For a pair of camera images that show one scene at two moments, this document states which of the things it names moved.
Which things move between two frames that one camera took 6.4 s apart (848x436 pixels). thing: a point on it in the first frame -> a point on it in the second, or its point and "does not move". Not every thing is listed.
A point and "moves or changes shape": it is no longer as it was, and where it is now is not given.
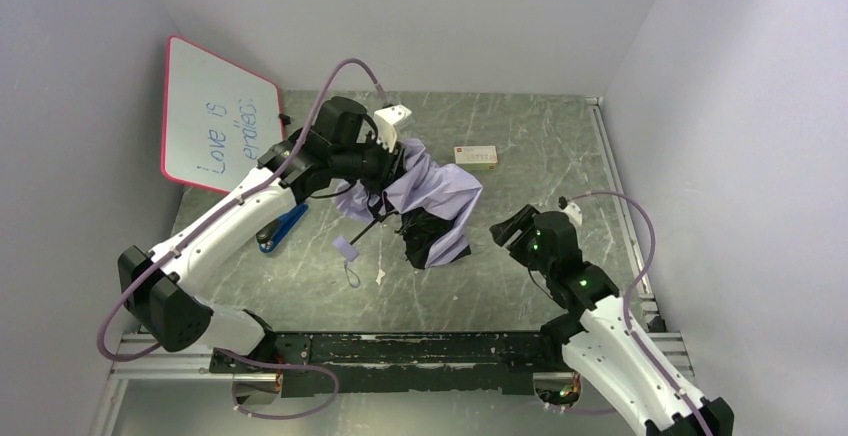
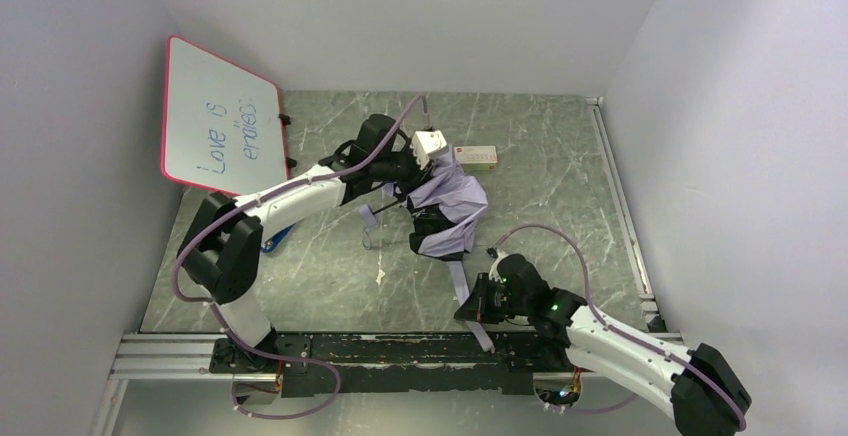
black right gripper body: (515, 229) -> (482, 299)
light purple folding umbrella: (434, 207) moves or changes shape
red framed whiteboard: (218, 119) does not move
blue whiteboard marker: (285, 224) does not move
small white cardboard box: (476, 158) does not move
